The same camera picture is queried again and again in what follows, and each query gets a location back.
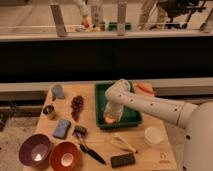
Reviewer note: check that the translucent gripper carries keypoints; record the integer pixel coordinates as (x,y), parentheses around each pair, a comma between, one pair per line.
(110,116)

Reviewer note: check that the orange apple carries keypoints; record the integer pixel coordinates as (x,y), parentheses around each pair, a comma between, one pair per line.
(109,120)

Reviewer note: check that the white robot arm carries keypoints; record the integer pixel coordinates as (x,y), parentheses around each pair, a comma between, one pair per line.
(197,120)

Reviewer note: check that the red bowl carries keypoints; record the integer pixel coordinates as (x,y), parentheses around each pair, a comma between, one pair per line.
(64,157)

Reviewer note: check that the purple bowl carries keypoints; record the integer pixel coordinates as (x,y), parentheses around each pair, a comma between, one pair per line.
(35,150)

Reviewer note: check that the green plastic tray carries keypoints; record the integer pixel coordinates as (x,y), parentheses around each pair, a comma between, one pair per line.
(130,117)

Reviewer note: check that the dark red grapes bunch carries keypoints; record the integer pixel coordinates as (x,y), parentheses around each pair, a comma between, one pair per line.
(77,106)

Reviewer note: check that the black rectangular block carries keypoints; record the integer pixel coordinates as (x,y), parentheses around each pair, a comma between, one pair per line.
(122,160)

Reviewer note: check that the white round lid container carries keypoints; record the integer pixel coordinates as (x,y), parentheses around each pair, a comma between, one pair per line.
(153,135)

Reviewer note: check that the blue sponge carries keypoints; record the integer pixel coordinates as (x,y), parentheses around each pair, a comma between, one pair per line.
(62,129)

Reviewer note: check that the orange carrot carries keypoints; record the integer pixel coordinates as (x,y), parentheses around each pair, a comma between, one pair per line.
(146,89)

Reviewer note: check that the blue-grey cup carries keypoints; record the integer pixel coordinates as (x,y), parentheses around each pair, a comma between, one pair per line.
(57,91)

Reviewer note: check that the small metal cup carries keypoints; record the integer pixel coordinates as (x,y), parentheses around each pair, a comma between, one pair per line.
(49,112)

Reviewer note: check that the green box in background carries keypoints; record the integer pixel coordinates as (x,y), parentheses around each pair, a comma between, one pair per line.
(114,26)

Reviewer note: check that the black office chair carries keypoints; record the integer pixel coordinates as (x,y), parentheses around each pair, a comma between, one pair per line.
(175,8)

